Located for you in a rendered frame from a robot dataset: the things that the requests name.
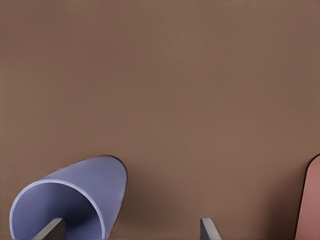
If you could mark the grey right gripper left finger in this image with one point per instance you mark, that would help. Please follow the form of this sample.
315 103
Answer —
53 229

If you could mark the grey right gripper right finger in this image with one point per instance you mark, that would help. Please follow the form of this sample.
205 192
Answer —
209 230

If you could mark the blue-purple cup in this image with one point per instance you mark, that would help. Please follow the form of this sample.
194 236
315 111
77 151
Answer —
100 180

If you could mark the pink-red cup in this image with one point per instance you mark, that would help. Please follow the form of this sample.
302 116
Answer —
310 200

